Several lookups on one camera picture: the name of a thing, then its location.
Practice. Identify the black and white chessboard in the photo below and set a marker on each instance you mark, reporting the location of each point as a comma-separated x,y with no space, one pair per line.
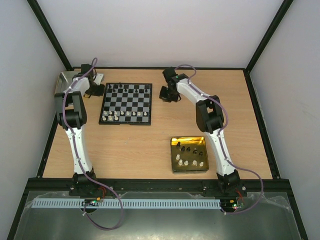
126,104

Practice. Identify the black frame post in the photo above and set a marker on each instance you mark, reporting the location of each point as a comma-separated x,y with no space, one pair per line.
39,14
280,14

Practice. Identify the gold metal tin tray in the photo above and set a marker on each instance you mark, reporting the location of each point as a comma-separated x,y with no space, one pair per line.
189,155

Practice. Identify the grey slotted cable duct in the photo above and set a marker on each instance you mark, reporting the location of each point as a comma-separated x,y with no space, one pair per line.
73,203

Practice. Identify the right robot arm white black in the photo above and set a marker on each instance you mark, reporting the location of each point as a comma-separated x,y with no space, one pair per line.
211,119

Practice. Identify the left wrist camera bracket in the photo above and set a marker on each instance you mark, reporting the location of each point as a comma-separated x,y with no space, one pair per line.
99,78

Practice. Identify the gold metal tin lid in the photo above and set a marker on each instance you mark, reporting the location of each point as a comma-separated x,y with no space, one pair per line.
64,80

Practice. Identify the black frame post left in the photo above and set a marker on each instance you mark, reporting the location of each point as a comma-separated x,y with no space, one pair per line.
39,14

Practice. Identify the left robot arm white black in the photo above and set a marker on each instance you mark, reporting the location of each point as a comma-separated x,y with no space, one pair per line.
71,115

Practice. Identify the black frame post right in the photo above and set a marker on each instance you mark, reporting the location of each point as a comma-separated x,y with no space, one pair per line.
280,14

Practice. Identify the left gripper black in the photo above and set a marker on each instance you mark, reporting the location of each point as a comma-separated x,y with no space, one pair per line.
99,93

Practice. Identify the black mounting rail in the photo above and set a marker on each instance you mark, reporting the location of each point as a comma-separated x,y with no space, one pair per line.
204,187

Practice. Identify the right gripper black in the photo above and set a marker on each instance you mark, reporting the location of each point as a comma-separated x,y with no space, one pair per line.
166,94

